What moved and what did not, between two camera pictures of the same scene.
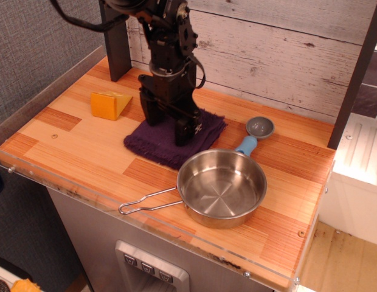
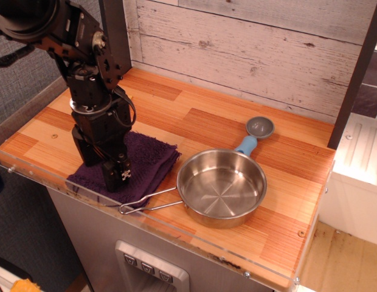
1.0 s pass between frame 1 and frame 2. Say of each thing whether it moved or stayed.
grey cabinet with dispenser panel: stayed
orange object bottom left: stayed
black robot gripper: moved
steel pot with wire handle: stayed
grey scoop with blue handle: stayed
